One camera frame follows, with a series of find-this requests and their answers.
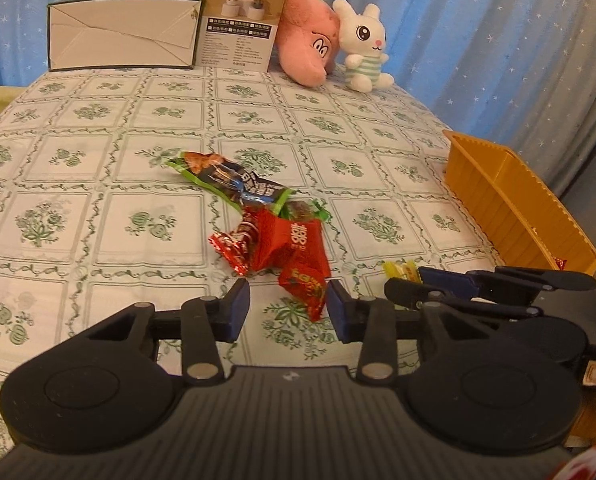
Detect red packet with white print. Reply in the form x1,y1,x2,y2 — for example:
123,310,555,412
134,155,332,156
248,205,331,281

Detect orange plastic basket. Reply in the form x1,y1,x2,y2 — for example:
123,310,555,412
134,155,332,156
442,129,596,277

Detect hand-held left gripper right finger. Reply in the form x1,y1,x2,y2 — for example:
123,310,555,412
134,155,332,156
327,280,484,386

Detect green and blue snack packet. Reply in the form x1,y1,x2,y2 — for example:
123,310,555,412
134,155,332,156
164,151,296,213

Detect white rabbit plush toy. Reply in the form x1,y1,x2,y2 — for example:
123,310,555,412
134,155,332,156
333,0,395,93

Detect white box with dark trim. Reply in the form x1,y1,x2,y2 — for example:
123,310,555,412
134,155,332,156
47,0,206,72

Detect beige product box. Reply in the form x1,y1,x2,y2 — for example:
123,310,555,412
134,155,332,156
194,0,291,73

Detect floral tablecloth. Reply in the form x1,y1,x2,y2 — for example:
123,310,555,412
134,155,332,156
0,65,499,456

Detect pink plush toy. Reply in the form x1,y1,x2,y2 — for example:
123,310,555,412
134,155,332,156
273,0,341,88

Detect light green sofa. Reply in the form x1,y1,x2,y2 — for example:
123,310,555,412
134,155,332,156
0,85,26,133

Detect red white patterned clothing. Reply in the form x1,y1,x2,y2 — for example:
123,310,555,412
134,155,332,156
548,440,596,480

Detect shiny red wrapped candy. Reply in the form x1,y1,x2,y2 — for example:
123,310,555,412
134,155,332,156
208,210,259,277

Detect blue star curtain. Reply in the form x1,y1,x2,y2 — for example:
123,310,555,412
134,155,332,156
0,0,596,281

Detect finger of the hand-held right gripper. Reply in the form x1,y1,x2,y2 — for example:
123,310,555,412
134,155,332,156
418,266,596,293
384,279,541,321

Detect green wrapped candy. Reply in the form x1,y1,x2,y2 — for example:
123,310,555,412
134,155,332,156
278,199,334,223

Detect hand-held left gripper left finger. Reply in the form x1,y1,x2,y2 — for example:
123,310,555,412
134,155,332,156
85,277,251,386

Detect orange-red snack packet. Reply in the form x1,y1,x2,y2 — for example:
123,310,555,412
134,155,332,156
277,265,331,322

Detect yellow candy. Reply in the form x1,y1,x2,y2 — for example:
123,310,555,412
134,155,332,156
382,259,421,281

